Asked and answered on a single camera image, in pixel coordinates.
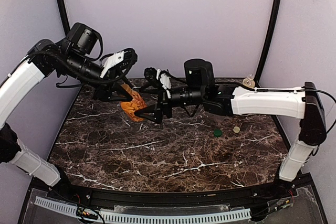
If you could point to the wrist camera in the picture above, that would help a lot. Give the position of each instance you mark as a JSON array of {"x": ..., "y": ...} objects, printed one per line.
[
  {"x": 121, "y": 62},
  {"x": 157, "y": 78}
]

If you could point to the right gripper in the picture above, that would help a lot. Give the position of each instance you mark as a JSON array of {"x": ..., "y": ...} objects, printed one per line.
[{"x": 165, "y": 103}]

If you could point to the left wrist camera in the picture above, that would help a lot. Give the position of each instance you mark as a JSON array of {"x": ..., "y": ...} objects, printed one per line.
[{"x": 121, "y": 62}]

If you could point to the orange juice bottle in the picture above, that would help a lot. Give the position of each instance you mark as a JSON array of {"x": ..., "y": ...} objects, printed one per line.
[{"x": 137, "y": 103}]

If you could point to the left black corner post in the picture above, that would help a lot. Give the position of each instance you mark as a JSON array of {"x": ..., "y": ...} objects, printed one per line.
[{"x": 63, "y": 16}]

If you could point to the dark green bottle cap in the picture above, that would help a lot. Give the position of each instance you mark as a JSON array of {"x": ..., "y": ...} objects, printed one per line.
[{"x": 217, "y": 133}]

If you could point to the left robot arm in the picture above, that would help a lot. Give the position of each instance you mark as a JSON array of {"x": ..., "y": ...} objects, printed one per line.
[{"x": 68, "y": 57}]

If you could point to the black corner post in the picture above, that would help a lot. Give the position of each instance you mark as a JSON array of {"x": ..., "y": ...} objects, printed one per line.
[
  {"x": 63, "y": 16},
  {"x": 268, "y": 40}
]

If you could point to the green tea bottle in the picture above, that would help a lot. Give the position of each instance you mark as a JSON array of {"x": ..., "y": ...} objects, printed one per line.
[{"x": 249, "y": 81}]

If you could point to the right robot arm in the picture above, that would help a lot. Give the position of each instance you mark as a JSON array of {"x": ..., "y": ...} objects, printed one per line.
[{"x": 232, "y": 98}]

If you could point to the black front frame rail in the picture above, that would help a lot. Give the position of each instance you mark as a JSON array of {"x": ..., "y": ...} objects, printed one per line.
[{"x": 102, "y": 198}]

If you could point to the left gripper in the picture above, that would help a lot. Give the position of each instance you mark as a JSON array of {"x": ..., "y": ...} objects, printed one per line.
[{"x": 106, "y": 87}]

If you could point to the white slotted cable duct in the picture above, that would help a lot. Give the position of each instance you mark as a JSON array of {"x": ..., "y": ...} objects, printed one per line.
[{"x": 132, "y": 214}]

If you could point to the right black corner post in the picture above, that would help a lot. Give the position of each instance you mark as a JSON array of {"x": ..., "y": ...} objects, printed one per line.
[{"x": 268, "y": 40}]

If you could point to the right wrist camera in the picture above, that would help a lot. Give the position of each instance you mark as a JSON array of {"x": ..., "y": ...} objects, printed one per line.
[{"x": 157, "y": 78}]

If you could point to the pale green bottle cap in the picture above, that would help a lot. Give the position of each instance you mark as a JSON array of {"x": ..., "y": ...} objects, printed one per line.
[{"x": 236, "y": 129}]

